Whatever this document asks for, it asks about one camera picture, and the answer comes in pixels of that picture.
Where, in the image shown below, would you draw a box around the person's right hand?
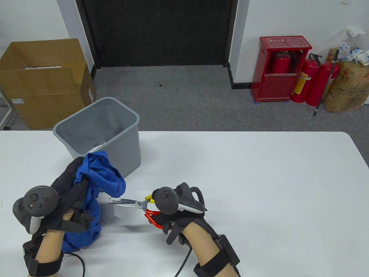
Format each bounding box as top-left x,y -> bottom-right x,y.
155,210 -> 216,245

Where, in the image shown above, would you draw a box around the person's left hand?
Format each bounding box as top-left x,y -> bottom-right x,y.
43,157 -> 101,232

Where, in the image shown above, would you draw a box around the dark grey hand controller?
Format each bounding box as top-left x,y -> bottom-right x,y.
152,183 -> 208,215
13,186 -> 59,235

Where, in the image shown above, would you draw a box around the blue clothing garment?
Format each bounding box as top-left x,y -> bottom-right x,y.
62,152 -> 127,253

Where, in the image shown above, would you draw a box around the red and yellow handled scissors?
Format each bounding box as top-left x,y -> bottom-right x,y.
113,195 -> 163,230

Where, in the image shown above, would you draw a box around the white clothing tag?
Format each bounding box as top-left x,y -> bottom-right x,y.
108,197 -> 129,219

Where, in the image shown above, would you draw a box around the person's right forearm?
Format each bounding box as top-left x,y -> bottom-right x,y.
182,222 -> 234,277

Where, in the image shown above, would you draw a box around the white paper scraps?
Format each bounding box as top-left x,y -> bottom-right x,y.
86,142 -> 107,155

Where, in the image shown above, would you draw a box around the grey plastic bin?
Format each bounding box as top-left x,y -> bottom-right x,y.
53,97 -> 141,183

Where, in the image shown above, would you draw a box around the large open cardboard box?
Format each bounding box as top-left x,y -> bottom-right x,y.
0,38 -> 97,130

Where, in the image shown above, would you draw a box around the red fire extinguisher cabinet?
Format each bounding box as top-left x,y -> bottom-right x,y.
251,35 -> 312,103

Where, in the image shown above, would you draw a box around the black double door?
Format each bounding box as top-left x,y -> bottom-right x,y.
76,0 -> 239,69

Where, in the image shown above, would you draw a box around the red fire extinguisher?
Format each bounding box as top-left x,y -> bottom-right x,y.
306,56 -> 340,107
272,50 -> 291,74
291,53 -> 322,103

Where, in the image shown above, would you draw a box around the thin black stick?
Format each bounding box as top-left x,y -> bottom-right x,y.
313,50 -> 340,116

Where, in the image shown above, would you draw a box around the worn brown cardboard box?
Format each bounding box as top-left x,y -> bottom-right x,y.
323,48 -> 369,113

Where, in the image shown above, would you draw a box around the white crumpled packaging pile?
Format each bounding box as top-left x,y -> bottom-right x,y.
337,42 -> 369,65

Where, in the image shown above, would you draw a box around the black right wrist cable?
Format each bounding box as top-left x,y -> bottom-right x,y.
174,248 -> 193,277

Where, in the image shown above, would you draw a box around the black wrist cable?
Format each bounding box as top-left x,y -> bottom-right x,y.
174,248 -> 193,277
62,252 -> 86,277

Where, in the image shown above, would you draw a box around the black right wrist camera band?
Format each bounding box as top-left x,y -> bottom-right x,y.
193,235 -> 241,277

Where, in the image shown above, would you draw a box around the black wrist camera band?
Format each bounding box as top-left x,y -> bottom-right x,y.
193,235 -> 241,277
22,240 -> 64,277

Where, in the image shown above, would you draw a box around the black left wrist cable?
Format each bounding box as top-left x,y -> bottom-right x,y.
62,252 -> 86,277

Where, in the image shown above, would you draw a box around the black left wrist camera band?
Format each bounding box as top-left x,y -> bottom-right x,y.
22,240 -> 64,277

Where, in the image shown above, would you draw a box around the white metal frame leg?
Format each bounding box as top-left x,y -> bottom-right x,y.
0,89 -> 18,129

